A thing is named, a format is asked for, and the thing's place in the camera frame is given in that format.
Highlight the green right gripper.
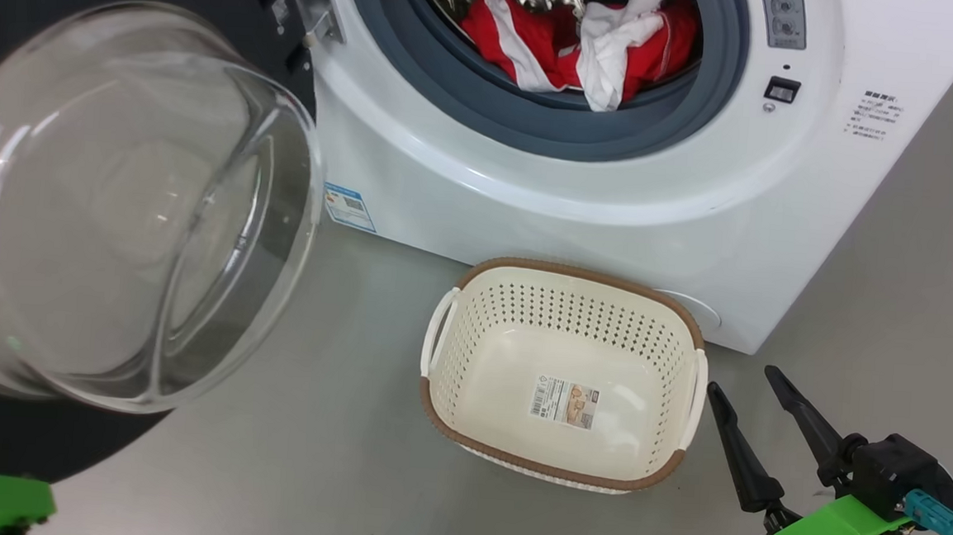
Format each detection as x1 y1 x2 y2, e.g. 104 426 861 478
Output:
699 362 922 535

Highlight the black round glass washer door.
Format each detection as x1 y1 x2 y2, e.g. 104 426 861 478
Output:
0 0 336 502

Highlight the red and white garment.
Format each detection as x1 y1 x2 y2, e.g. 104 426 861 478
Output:
456 0 700 119

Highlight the white product label sticker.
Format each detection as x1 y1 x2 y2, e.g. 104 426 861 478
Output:
528 375 601 431

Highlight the white front-load washing machine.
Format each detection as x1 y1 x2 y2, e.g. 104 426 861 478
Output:
249 0 953 367

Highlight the cream laundry basket brown rim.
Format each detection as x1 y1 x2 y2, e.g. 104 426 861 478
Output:
413 252 715 501

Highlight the blue energy label sticker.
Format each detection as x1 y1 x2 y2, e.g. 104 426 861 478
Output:
322 182 381 234

